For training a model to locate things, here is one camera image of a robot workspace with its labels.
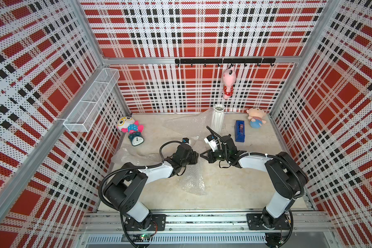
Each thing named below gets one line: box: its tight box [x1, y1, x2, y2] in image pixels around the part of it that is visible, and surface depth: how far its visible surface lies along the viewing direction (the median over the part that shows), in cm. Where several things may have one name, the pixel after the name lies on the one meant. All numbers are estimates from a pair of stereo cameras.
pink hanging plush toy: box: [221, 65, 237, 100], surface depth 94 cm
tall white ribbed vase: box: [211, 103, 225, 135], surface depth 98 cm
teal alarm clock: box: [128, 131, 145, 147], surface depth 102 cm
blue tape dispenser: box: [235, 120, 246, 143], surface depth 107 cm
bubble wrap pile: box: [163, 108, 214, 146], surface depth 113 cm
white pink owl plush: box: [116, 116, 145, 134], surface depth 109 cm
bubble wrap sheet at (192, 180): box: [179, 159, 207, 196], surface depth 82 cm
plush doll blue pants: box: [245, 107, 267, 129], surface depth 113 cm
